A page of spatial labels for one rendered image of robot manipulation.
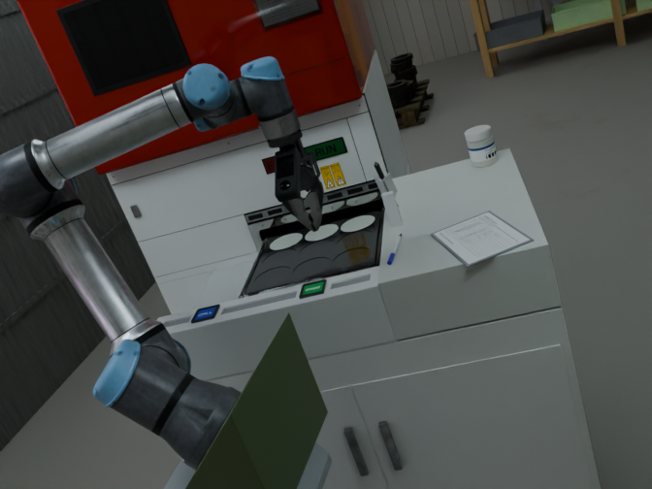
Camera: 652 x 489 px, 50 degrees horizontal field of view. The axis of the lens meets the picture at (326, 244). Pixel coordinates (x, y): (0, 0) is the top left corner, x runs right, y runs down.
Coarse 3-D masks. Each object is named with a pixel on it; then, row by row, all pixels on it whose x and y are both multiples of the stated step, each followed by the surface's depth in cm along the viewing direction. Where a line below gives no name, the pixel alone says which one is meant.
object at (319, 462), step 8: (320, 448) 128; (312, 456) 127; (320, 456) 126; (328, 456) 126; (184, 464) 136; (312, 464) 125; (320, 464) 124; (328, 464) 125; (176, 472) 135; (184, 472) 134; (192, 472) 134; (304, 472) 124; (312, 472) 123; (320, 472) 122; (176, 480) 133; (184, 480) 132; (304, 480) 122; (312, 480) 121; (320, 480) 121; (168, 488) 131; (176, 488) 131; (184, 488) 130; (304, 488) 120; (312, 488) 119; (320, 488) 120
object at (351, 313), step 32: (288, 288) 159; (352, 288) 149; (160, 320) 166; (224, 320) 155; (256, 320) 154; (320, 320) 152; (352, 320) 151; (384, 320) 150; (192, 352) 160; (224, 352) 159; (256, 352) 158; (320, 352) 156
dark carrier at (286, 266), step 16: (320, 224) 206; (336, 224) 202; (272, 240) 207; (304, 240) 199; (320, 240) 195; (336, 240) 192; (352, 240) 188; (368, 240) 185; (272, 256) 196; (288, 256) 192; (304, 256) 189; (320, 256) 185; (336, 256) 182; (352, 256) 179; (368, 256) 176; (256, 272) 189; (272, 272) 186; (288, 272) 183; (304, 272) 180; (320, 272) 176; (336, 272) 174; (256, 288) 180
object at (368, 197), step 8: (368, 192) 205; (376, 192) 204; (344, 200) 206; (352, 200) 205; (360, 200) 205; (368, 200) 205; (328, 208) 207; (336, 208) 207; (344, 208) 207; (280, 216) 210; (288, 216) 210; (248, 224) 213; (256, 224) 212; (264, 224) 212; (272, 224) 212; (280, 224) 211; (256, 232) 213; (256, 240) 214; (256, 248) 216
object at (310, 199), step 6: (312, 192) 143; (306, 198) 144; (312, 198) 144; (312, 204) 144; (318, 204) 144; (312, 210) 145; (318, 210) 145; (312, 216) 146; (318, 216) 146; (312, 222) 147; (318, 222) 147; (318, 228) 148
